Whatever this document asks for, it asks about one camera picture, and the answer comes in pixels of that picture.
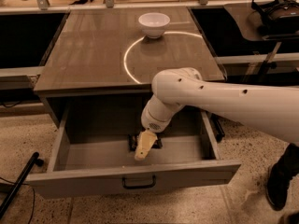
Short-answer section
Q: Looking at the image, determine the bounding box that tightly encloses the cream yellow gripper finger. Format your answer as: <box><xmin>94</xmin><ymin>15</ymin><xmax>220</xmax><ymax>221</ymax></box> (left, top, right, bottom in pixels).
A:
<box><xmin>135</xmin><ymin>130</ymin><xmax>158</xmax><ymax>161</ymax></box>

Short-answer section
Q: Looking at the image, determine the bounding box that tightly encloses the black drawer handle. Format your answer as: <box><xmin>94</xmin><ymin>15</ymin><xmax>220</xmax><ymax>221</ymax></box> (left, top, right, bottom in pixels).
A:
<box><xmin>121</xmin><ymin>175</ymin><xmax>156</xmax><ymax>190</ymax></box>

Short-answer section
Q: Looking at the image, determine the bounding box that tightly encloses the grey cabinet with counter top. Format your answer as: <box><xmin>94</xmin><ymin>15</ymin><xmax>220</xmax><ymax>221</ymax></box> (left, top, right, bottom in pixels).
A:
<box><xmin>35</xmin><ymin>7</ymin><xmax>225</xmax><ymax>124</ymax></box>

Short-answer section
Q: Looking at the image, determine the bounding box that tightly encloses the black vr headset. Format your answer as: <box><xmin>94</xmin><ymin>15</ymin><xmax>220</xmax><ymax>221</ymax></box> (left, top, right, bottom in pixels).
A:
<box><xmin>251</xmin><ymin>0</ymin><xmax>299</xmax><ymax>35</ymax></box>

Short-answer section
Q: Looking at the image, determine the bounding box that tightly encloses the person leg in black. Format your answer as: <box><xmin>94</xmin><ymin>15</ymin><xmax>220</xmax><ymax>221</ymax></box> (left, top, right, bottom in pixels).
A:
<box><xmin>266</xmin><ymin>143</ymin><xmax>299</xmax><ymax>211</ymax></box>

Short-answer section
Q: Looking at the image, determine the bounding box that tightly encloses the black rxbar chocolate wrapper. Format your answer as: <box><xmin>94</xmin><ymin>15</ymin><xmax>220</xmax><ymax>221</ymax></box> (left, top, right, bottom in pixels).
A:
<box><xmin>128</xmin><ymin>134</ymin><xmax>163</xmax><ymax>151</ymax></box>

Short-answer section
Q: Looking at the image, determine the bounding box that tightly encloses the black pole on floor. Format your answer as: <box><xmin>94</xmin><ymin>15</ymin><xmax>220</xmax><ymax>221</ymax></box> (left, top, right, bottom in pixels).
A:
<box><xmin>0</xmin><ymin>152</ymin><xmax>44</xmax><ymax>218</ymax></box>

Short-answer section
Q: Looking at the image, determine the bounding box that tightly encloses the grey open top drawer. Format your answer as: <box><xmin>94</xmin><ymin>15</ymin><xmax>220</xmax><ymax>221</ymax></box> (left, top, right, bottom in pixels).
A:
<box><xmin>26</xmin><ymin>91</ymin><xmax>242</xmax><ymax>200</ymax></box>

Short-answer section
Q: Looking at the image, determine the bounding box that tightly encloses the black floor cable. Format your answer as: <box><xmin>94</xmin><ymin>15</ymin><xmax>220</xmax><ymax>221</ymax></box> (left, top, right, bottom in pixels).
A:
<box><xmin>0</xmin><ymin>176</ymin><xmax>36</xmax><ymax>224</ymax></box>

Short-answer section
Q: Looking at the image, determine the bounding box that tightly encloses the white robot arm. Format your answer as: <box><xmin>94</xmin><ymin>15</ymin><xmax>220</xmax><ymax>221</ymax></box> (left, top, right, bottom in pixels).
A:
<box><xmin>135</xmin><ymin>68</ymin><xmax>299</xmax><ymax>161</ymax></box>

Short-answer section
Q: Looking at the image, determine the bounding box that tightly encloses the white ceramic bowl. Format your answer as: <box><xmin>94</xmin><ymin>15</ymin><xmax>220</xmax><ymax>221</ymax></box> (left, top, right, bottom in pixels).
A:
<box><xmin>138</xmin><ymin>12</ymin><xmax>170</xmax><ymax>38</ymax></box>

